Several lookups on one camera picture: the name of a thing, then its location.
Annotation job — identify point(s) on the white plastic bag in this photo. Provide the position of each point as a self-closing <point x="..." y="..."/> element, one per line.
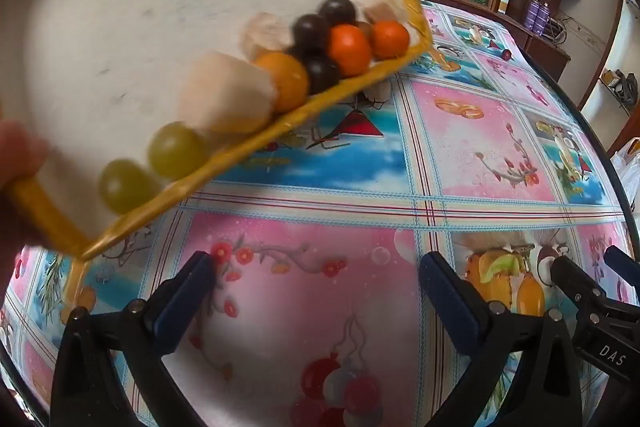
<point x="627" y="167"/>

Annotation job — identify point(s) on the dark shoes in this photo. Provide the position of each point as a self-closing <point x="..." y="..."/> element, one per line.
<point x="620" y="82"/>

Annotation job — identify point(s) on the fruit print tablecloth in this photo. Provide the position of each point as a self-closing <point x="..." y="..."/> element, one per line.
<point x="325" y="307"/>

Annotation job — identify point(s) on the white foam tray yellow tape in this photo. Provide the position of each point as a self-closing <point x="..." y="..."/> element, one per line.
<point x="150" y="7"/>

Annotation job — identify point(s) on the large sugarcane piece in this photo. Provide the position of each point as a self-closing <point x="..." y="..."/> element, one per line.
<point x="225" y="92"/>

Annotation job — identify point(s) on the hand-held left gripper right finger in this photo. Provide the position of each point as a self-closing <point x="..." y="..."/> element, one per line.
<point x="447" y="302"/>

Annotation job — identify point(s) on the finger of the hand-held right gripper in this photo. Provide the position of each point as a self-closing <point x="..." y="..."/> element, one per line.
<point x="620" y="259"/>
<point x="575" y="279"/>

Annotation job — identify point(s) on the round green fruit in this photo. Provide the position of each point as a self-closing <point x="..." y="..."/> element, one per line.
<point x="177" y="149"/>
<point x="125" y="187"/>

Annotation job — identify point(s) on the orange tangerine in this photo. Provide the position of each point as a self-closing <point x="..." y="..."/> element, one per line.
<point x="390" y="38"/>
<point x="350" y="49"/>
<point x="285" y="79"/>

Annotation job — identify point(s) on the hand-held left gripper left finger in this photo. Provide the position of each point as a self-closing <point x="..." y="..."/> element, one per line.
<point x="185" y="302"/>

